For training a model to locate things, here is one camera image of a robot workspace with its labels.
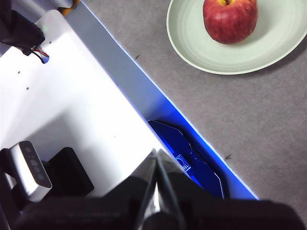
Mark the grey metal table rail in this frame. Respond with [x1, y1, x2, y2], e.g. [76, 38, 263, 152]
[71, 0, 260, 201]

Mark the yellow tape piece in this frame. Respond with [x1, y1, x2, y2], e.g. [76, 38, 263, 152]
[58, 0, 81, 17]

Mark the green plate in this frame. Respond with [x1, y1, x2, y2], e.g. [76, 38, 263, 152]
[166, 0, 307, 75]

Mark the black camera stand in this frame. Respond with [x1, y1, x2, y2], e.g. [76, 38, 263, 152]
[47, 147, 94, 197]

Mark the pale grey camera box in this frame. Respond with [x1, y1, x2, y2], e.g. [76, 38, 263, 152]
[11, 140, 53, 202]

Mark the red apple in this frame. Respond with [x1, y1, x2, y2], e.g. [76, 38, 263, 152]
[202, 0, 259, 45]

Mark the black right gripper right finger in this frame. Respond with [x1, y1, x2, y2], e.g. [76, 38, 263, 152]
[156, 149, 231, 225]

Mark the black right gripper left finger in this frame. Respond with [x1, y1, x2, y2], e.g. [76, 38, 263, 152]
[103, 148, 158, 225]

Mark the blue lit control panel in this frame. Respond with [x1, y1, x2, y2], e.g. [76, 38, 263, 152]
[146, 119, 227, 199]

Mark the black mount with red wires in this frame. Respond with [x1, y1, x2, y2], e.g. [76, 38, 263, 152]
[0, 0, 50, 64]

